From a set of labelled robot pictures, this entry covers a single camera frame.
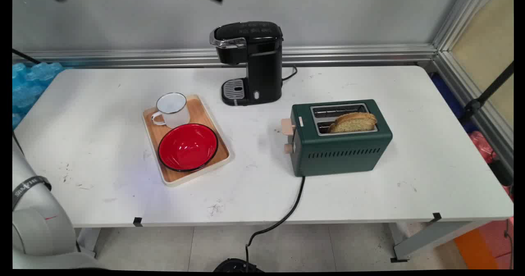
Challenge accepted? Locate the black coffee machine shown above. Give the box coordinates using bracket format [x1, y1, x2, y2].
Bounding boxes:
[209, 21, 284, 107]

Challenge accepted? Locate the white enamel mug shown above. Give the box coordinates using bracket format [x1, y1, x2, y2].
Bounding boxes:
[151, 92, 191, 129]

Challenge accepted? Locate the wooden serving tray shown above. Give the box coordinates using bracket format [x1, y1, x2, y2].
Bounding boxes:
[142, 94, 231, 187]

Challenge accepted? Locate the red bowl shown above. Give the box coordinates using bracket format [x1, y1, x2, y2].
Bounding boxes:
[158, 123, 219, 173]

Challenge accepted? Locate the black thin rod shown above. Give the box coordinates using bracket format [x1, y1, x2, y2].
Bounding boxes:
[12, 48, 41, 65]

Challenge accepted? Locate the blue bubble wrap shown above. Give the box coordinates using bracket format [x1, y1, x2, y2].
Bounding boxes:
[12, 62, 65, 130]

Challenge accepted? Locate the toasted bread slice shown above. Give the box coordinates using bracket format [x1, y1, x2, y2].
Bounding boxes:
[329, 112, 378, 133]

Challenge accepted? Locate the green two-slot toaster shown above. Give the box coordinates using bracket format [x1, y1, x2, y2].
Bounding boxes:
[281, 99, 393, 177]

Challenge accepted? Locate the black round floor object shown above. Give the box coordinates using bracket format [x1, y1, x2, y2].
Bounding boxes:
[213, 258, 265, 273]

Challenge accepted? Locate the black tripod leg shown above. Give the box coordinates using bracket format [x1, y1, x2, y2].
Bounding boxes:
[462, 62, 514, 123]

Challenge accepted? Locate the red plastic bag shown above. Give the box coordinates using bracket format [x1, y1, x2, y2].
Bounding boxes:
[469, 130, 498, 164]

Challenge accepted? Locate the aluminium frame rail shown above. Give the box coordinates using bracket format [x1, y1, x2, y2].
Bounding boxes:
[12, 43, 438, 68]

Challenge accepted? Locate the black toaster power cable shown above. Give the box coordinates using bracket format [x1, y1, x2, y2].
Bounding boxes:
[245, 176, 306, 262]

